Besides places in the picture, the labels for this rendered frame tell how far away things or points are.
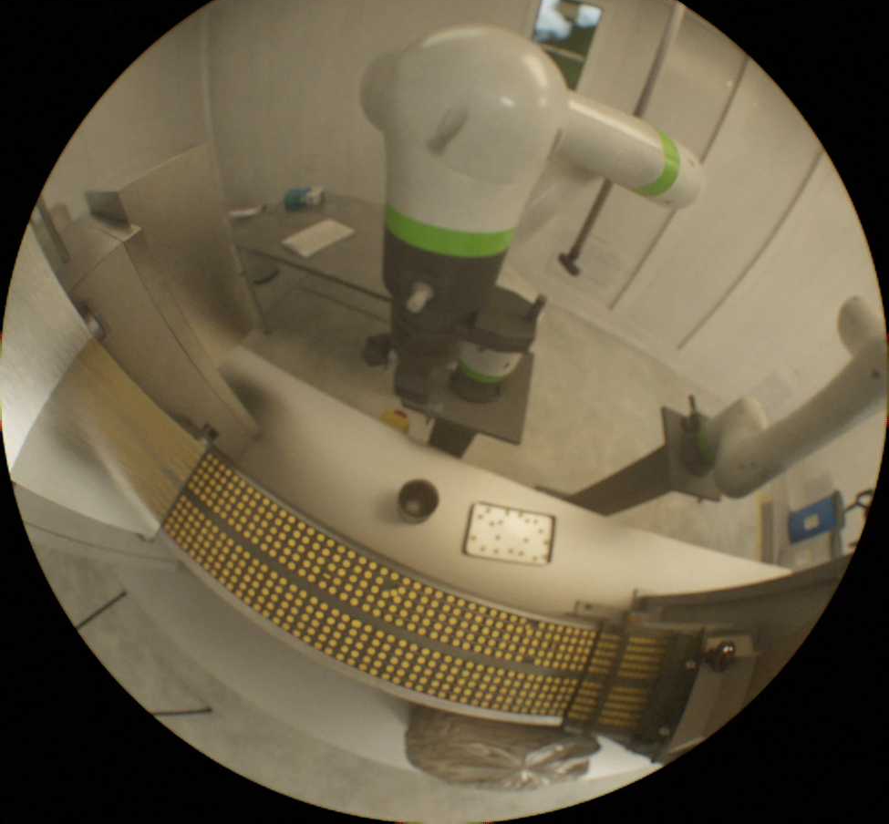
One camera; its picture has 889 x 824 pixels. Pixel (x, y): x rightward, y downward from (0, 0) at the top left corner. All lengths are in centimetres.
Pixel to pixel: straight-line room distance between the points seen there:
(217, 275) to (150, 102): 370
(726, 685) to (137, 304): 93
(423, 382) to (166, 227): 44
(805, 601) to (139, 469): 111
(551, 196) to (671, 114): 181
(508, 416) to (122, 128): 412
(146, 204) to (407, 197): 40
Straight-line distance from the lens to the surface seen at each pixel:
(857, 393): 67
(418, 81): 16
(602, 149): 39
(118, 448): 46
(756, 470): 72
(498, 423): 64
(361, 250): 142
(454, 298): 21
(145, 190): 50
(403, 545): 66
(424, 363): 28
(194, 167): 53
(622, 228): 240
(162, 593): 88
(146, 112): 416
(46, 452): 43
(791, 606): 80
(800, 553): 334
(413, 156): 17
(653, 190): 50
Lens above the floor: 146
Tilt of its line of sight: 55 degrees down
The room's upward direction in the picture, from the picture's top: 17 degrees clockwise
